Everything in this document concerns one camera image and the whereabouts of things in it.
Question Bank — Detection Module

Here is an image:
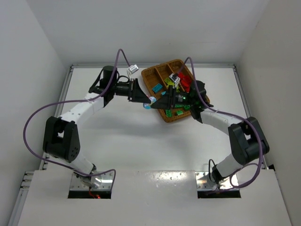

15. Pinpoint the blue fish lego assembly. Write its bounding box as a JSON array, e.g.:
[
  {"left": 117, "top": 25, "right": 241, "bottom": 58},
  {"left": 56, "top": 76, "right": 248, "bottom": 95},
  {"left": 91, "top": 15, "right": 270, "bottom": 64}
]
[{"left": 143, "top": 96, "right": 157, "bottom": 110}]

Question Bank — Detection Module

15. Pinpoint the blue long lego brick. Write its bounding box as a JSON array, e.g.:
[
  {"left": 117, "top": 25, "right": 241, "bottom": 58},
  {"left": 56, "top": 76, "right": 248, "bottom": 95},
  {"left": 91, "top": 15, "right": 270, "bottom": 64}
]
[{"left": 152, "top": 84, "right": 163, "bottom": 93}]

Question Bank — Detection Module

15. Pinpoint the lime square lego brick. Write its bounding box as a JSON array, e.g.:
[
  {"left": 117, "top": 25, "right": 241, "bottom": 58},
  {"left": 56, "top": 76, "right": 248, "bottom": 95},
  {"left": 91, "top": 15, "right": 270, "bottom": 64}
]
[{"left": 164, "top": 78, "right": 173, "bottom": 85}]

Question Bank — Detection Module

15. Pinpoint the red toothed lego piece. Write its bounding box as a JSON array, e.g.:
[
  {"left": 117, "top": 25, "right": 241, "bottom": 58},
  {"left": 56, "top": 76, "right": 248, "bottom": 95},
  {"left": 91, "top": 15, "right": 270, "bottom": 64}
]
[{"left": 181, "top": 76, "right": 191, "bottom": 87}]

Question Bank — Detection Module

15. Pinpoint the red rectangular lego brick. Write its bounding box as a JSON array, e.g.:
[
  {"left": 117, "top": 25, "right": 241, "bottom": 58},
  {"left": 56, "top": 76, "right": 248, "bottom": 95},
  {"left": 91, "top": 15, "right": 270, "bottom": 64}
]
[{"left": 178, "top": 73, "right": 186, "bottom": 81}]

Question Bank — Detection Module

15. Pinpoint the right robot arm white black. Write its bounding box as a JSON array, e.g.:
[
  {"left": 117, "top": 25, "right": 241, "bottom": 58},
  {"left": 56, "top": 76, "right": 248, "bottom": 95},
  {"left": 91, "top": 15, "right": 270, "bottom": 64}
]
[{"left": 151, "top": 81, "right": 270, "bottom": 183}]

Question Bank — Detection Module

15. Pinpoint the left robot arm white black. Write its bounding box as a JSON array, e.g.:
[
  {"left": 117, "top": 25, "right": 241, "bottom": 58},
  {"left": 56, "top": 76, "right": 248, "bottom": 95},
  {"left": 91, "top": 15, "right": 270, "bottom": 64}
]
[{"left": 43, "top": 65, "right": 151, "bottom": 177}]

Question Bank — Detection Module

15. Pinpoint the brown wicker divided basket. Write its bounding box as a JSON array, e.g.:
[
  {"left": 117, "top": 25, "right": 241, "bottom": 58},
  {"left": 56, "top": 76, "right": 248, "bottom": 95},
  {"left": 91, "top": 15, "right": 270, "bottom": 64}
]
[{"left": 141, "top": 59, "right": 212, "bottom": 123}]

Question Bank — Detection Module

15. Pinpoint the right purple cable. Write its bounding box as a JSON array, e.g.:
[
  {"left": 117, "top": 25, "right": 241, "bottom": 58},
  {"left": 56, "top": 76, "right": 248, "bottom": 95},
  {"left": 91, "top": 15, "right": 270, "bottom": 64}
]
[{"left": 174, "top": 56, "right": 264, "bottom": 194}]

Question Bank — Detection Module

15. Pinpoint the purple cable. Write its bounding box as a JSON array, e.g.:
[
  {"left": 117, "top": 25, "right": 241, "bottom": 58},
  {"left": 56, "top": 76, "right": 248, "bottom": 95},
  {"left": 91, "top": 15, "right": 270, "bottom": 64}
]
[
  {"left": 23, "top": 48, "right": 131, "bottom": 186},
  {"left": 174, "top": 56, "right": 264, "bottom": 194}
]

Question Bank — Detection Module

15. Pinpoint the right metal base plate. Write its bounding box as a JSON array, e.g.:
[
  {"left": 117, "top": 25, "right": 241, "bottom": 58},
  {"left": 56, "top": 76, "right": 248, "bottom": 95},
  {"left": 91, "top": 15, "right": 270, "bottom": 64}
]
[{"left": 195, "top": 171, "right": 243, "bottom": 190}]

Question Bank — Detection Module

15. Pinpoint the metal base plate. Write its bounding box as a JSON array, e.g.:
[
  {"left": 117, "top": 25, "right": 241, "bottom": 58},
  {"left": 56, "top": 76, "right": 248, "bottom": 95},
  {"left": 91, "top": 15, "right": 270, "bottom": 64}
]
[
  {"left": 195, "top": 171, "right": 243, "bottom": 190},
  {"left": 70, "top": 171, "right": 115, "bottom": 192}
]

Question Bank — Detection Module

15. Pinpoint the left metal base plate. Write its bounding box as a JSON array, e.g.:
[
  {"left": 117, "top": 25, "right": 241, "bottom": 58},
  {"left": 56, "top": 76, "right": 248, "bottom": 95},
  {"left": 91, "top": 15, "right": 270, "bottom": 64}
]
[{"left": 70, "top": 171, "right": 115, "bottom": 192}]

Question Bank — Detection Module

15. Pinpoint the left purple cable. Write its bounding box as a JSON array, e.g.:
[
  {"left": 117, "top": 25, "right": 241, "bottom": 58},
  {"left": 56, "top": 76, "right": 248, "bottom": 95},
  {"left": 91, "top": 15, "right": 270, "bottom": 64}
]
[{"left": 23, "top": 48, "right": 131, "bottom": 186}]

